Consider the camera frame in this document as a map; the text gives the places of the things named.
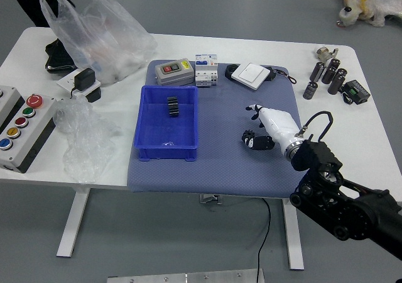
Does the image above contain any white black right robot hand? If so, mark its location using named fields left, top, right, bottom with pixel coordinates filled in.
left=241, top=104, right=300, bottom=154

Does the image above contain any big black gear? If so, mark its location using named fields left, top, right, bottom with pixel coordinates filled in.
left=166, top=96, right=181, bottom=119

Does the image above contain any blue plastic box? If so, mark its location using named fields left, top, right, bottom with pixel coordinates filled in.
left=134, top=85, right=199, bottom=162

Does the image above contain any grey coloured-button control box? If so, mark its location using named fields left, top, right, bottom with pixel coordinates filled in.
left=0, top=93, right=59, bottom=174

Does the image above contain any blue-grey mat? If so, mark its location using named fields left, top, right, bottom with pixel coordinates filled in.
left=126, top=58, right=308, bottom=199

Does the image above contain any black module with green terminal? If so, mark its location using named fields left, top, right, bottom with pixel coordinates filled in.
left=340, top=79, right=372, bottom=106

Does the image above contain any silver metal fitting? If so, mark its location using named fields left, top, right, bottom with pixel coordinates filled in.
left=313, top=46, right=340, bottom=62

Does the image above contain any white circuit breaker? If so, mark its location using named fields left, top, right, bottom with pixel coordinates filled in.
left=194, top=53, right=219, bottom=87

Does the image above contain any white table leg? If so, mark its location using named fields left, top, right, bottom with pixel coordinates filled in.
left=281, top=198, right=305, bottom=271
left=56, top=187, right=92, bottom=258

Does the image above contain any white wrapped part black cap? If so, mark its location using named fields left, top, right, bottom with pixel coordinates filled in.
left=337, top=6, right=362, bottom=28

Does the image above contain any yellowish plastic-wrapped bundle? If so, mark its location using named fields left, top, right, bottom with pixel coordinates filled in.
left=328, top=0, right=402, bottom=28

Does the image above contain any clear plastic bag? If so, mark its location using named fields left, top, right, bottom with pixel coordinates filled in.
left=39, top=0, right=158, bottom=86

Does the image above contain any crumpled clear bubble wrap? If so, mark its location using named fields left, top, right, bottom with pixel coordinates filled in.
left=53, top=96, right=124, bottom=185

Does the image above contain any black power adapter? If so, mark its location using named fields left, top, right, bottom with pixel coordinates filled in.
left=69, top=67, right=96, bottom=100

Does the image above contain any white socket plate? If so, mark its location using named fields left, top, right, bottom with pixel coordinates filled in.
left=56, top=69, right=102, bottom=96

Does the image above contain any black plastic tray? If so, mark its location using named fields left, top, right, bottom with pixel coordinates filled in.
left=45, top=38, right=77, bottom=74

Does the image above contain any person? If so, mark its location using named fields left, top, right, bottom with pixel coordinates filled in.
left=0, top=0, right=75, bottom=28

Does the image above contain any small black module with wires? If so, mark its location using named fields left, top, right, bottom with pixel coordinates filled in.
left=266, top=66, right=298, bottom=86

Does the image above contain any white wall switch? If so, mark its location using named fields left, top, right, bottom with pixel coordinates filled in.
left=231, top=62, right=271, bottom=91

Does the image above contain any black round ring part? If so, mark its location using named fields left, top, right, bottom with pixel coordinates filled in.
left=224, top=63, right=241, bottom=80

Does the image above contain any metal bracket under table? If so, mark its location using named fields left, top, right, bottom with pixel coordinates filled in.
left=198, top=194, right=224, bottom=206

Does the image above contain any black floor cable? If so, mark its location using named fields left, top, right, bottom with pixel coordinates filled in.
left=256, top=197, right=272, bottom=283

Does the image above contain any grey push-button switch box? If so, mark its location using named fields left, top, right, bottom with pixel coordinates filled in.
left=154, top=58, right=195, bottom=86

